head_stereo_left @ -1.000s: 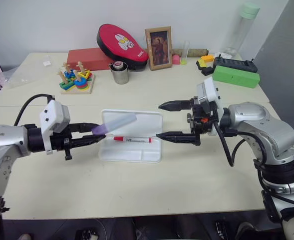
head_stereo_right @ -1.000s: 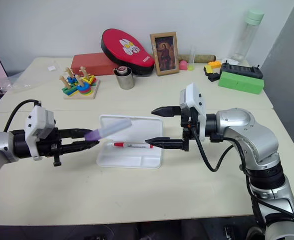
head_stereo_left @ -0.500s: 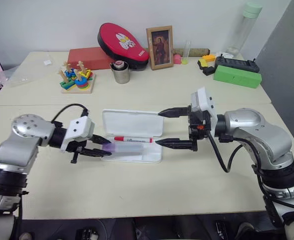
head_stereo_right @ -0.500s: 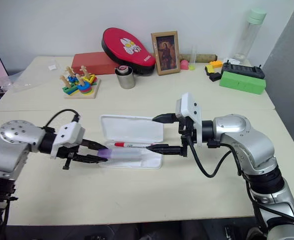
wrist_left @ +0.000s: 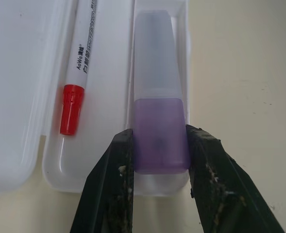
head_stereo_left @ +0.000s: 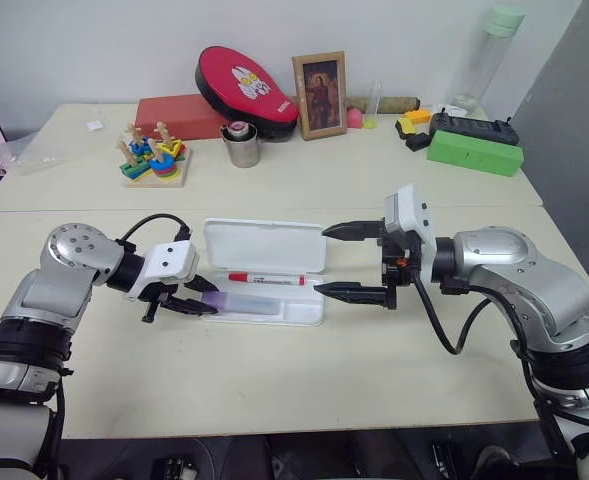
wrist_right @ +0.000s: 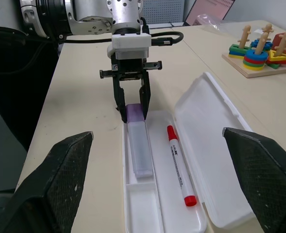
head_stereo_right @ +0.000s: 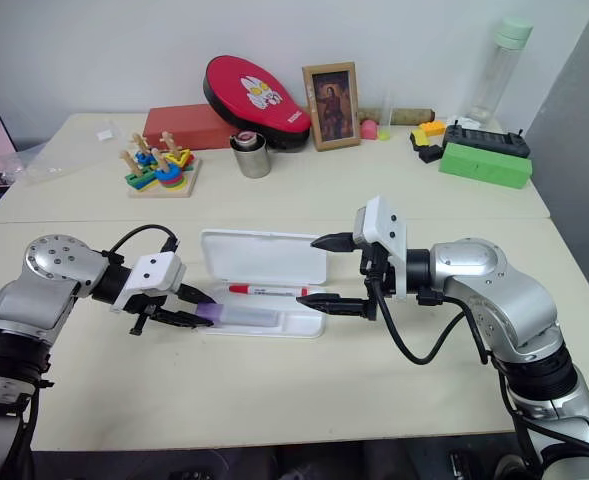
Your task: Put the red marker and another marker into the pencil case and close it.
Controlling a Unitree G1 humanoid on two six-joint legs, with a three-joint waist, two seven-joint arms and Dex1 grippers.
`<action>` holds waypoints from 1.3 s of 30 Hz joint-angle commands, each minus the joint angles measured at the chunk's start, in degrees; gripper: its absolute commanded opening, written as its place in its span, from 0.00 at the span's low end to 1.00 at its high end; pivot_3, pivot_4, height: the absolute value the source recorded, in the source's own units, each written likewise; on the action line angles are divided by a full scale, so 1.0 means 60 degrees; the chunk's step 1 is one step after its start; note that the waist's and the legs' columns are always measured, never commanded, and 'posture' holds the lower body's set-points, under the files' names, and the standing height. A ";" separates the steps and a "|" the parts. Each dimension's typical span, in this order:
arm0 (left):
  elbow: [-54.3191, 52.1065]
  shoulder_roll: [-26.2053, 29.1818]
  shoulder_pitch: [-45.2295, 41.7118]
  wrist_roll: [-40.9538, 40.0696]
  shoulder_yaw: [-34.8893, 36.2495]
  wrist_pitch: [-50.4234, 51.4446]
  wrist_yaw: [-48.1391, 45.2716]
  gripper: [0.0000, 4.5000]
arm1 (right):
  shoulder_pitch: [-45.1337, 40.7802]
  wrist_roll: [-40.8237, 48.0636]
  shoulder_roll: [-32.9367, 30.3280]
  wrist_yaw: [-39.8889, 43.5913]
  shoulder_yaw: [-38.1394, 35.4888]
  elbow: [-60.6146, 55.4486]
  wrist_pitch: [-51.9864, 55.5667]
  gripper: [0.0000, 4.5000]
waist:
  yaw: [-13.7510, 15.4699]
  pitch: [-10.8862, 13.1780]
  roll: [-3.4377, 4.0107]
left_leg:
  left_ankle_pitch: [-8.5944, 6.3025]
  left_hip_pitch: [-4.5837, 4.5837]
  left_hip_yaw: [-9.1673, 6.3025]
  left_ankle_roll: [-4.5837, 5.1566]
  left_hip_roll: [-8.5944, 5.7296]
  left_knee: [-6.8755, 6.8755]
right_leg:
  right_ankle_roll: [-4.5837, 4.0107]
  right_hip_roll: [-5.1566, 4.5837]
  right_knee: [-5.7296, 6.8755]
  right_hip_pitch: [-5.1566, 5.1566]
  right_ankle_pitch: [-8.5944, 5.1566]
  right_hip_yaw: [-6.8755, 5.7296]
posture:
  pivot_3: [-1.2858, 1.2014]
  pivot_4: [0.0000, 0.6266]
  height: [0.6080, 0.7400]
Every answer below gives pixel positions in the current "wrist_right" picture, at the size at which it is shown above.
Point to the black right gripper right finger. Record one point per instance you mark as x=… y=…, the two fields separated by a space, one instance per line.
x=269 y=174

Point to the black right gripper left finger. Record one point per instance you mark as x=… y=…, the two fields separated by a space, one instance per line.
x=48 y=189

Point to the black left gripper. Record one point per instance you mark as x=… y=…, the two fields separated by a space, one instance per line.
x=130 y=68

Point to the purple translucent eraser box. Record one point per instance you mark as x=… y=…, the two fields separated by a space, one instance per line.
x=139 y=150

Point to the white plastic pencil case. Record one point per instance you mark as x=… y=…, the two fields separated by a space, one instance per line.
x=206 y=126

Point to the red capped white marker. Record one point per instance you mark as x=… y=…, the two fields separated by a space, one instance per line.
x=179 y=167

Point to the grey perforated panel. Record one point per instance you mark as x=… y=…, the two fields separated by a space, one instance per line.
x=162 y=11

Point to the wooden peg toy base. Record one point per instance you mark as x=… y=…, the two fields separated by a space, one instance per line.
x=261 y=72

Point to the yellow square toy piece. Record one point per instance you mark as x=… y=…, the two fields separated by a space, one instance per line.
x=233 y=56

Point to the clear plastic bag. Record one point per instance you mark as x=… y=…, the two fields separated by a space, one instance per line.
x=209 y=20

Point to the blue square toy piece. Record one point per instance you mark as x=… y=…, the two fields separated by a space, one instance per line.
x=233 y=52

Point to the green square toy piece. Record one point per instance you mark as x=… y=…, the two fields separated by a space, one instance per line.
x=235 y=47

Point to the large black rounded housing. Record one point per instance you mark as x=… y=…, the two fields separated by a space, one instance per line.
x=14 y=77

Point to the wooden toy peg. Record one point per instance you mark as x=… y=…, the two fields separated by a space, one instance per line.
x=244 y=36
x=261 y=43
x=268 y=28
x=283 y=43

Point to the blue flower toy piece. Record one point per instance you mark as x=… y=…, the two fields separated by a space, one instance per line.
x=254 y=44

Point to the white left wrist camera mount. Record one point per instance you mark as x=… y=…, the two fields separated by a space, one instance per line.
x=130 y=41

